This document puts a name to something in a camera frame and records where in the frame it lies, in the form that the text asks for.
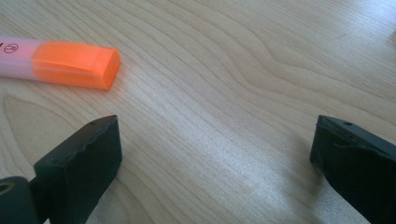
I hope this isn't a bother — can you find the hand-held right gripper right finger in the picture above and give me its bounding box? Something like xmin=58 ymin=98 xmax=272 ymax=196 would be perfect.
xmin=309 ymin=114 xmax=396 ymax=224

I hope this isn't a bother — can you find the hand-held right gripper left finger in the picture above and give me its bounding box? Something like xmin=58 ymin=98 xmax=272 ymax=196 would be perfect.
xmin=33 ymin=114 xmax=123 ymax=224

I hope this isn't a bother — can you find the orange capped pink highlighter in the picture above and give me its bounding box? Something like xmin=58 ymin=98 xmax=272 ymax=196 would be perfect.
xmin=0 ymin=35 xmax=122 ymax=91

